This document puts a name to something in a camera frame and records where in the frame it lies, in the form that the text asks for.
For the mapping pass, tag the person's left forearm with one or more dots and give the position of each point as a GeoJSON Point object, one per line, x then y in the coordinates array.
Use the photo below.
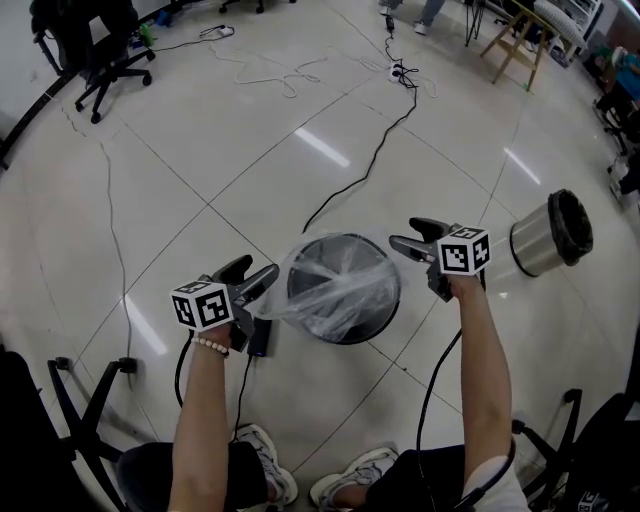
{"type": "Point", "coordinates": [205, 410]}

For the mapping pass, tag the person's leg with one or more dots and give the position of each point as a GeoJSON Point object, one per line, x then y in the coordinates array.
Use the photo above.
{"type": "Point", "coordinates": [430, 480]}
{"type": "Point", "coordinates": [150, 475]}

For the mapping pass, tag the black bin liner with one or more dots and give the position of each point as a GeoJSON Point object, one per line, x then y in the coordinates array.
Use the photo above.
{"type": "Point", "coordinates": [572, 225]}

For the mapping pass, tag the person's left white sneaker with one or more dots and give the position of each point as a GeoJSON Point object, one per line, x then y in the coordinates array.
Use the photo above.
{"type": "Point", "coordinates": [270, 460]}

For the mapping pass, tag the black office chair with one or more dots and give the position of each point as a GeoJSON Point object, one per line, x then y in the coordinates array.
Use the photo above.
{"type": "Point", "coordinates": [85, 425]}
{"type": "Point", "coordinates": [617, 110]}
{"type": "Point", "coordinates": [100, 45]}
{"type": "Point", "coordinates": [590, 450]}

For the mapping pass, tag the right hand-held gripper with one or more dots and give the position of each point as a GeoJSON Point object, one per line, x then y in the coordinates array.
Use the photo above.
{"type": "Point", "coordinates": [460, 252]}

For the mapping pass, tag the black power adapter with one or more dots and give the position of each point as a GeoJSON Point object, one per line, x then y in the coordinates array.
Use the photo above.
{"type": "Point", "coordinates": [389, 22]}

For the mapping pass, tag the black tripod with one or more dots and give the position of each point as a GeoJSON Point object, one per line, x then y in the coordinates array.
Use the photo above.
{"type": "Point", "coordinates": [472, 22]}

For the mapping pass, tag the wooden stool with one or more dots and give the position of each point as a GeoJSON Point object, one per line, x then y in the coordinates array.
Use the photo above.
{"type": "Point", "coordinates": [522, 42]}

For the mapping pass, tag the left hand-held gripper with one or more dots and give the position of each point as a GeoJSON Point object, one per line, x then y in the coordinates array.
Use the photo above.
{"type": "Point", "coordinates": [200, 307]}

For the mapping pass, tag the striped cushion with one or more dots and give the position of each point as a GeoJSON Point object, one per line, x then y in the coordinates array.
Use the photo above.
{"type": "Point", "coordinates": [562, 22]}

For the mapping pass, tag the black round wastebasket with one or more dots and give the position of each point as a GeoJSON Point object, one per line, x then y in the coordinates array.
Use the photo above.
{"type": "Point", "coordinates": [345, 280]}

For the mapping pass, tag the person's left leg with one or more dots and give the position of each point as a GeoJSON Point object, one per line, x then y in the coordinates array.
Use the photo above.
{"type": "Point", "coordinates": [150, 475]}

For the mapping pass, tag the white power strip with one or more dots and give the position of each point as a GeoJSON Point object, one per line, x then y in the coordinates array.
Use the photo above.
{"type": "Point", "coordinates": [222, 31]}
{"type": "Point", "coordinates": [394, 72]}

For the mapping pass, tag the person's right forearm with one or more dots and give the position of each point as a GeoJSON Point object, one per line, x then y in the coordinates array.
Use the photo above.
{"type": "Point", "coordinates": [482, 375]}

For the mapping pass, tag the silver steel bin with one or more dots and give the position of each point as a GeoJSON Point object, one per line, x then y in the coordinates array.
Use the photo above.
{"type": "Point", "coordinates": [535, 245]}

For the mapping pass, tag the green toy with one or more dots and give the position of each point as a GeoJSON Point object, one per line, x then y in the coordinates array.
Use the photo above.
{"type": "Point", "coordinates": [146, 34]}

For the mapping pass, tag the person's right leg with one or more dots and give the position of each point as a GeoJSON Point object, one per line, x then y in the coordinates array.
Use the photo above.
{"type": "Point", "coordinates": [430, 480]}

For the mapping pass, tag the person's right white sneaker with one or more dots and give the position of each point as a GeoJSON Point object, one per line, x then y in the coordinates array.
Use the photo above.
{"type": "Point", "coordinates": [350, 475]}

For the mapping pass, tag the clear plastic trash bag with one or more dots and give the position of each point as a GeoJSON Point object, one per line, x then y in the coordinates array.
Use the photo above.
{"type": "Point", "coordinates": [340, 292]}

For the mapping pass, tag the black power bank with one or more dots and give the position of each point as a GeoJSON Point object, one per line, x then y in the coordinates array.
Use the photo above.
{"type": "Point", "coordinates": [261, 339]}

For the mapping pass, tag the person's white sneaker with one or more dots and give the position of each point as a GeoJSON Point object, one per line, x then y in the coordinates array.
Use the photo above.
{"type": "Point", "coordinates": [270, 460]}
{"type": "Point", "coordinates": [350, 475]}

